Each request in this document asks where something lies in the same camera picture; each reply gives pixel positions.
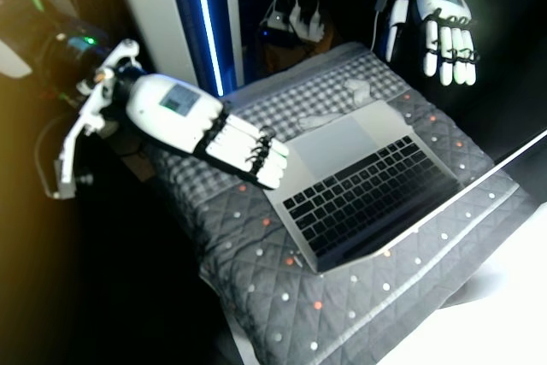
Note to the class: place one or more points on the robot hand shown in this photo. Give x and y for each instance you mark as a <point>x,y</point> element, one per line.
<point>444,1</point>
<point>154,104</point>

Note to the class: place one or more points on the silver laptop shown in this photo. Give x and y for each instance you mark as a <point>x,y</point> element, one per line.
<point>342,194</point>

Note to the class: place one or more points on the white robot body column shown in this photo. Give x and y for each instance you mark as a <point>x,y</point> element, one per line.
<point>149,10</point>

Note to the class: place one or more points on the blue light strip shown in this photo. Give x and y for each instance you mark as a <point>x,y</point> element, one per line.
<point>207,23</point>

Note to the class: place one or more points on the white power strip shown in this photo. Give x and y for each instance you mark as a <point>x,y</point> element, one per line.
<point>277,19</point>

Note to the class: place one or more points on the grey quilt with printed bear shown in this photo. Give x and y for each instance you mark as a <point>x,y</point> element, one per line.
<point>265,288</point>

